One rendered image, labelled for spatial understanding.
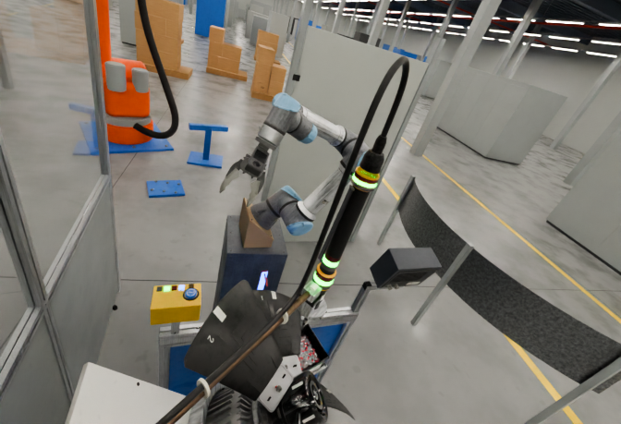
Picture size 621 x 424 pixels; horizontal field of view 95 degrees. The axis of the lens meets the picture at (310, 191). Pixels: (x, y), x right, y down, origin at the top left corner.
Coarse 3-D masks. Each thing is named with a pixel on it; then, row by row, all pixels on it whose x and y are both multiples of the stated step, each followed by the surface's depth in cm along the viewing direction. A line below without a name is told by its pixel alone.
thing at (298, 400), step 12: (312, 384) 74; (288, 396) 69; (300, 396) 68; (312, 396) 70; (264, 408) 68; (276, 408) 70; (288, 408) 68; (300, 408) 67; (312, 408) 67; (324, 408) 73; (264, 420) 67; (276, 420) 69; (288, 420) 67; (300, 420) 67; (312, 420) 67; (324, 420) 69
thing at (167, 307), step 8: (184, 288) 105; (200, 288) 107; (152, 296) 99; (160, 296) 100; (168, 296) 101; (176, 296) 102; (184, 296) 102; (200, 296) 104; (152, 304) 97; (160, 304) 97; (168, 304) 98; (176, 304) 99; (184, 304) 100; (192, 304) 101; (200, 304) 101; (152, 312) 96; (160, 312) 97; (168, 312) 98; (176, 312) 100; (184, 312) 101; (192, 312) 102; (200, 312) 104; (152, 320) 98; (160, 320) 99; (168, 320) 101; (176, 320) 102; (184, 320) 103; (192, 320) 104
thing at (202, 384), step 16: (400, 64) 36; (384, 80) 35; (400, 80) 41; (400, 96) 42; (368, 112) 37; (368, 128) 38; (384, 128) 45; (352, 160) 40; (336, 192) 43; (336, 208) 44; (320, 240) 47; (288, 304) 51; (272, 320) 49; (256, 336) 46; (240, 352) 43; (224, 368) 41; (208, 384) 39; (192, 400) 37
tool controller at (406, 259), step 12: (384, 252) 132; (396, 252) 129; (408, 252) 132; (420, 252) 135; (432, 252) 137; (372, 264) 140; (384, 264) 131; (396, 264) 124; (408, 264) 127; (420, 264) 129; (432, 264) 132; (372, 276) 139; (384, 276) 131; (396, 276) 128; (408, 276) 131; (420, 276) 134; (396, 288) 134
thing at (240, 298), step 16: (240, 288) 70; (224, 304) 65; (240, 304) 68; (256, 304) 71; (208, 320) 60; (224, 320) 63; (240, 320) 66; (256, 320) 69; (224, 336) 62; (240, 336) 65; (272, 336) 71; (192, 352) 56; (208, 352) 59; (224, 352) 61; (256, 352) 66; (272, 352) 69; (192, 368) 56; (208, 368) 58; (240, 368) 63; (256, 368) 66; (272, 368) 68; (224, 384) 60; (240, 384) 63; (256, 384) 65
